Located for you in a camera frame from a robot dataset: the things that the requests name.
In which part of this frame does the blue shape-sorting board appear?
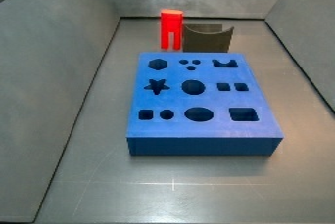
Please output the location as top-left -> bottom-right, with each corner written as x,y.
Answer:
127,53 -> 284,156

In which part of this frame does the black curved object holder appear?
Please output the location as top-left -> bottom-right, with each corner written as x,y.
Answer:
184,23 -> 235,53

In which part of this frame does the red square-circle peg object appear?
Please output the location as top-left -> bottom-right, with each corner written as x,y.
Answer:
161,9 -> 184,50

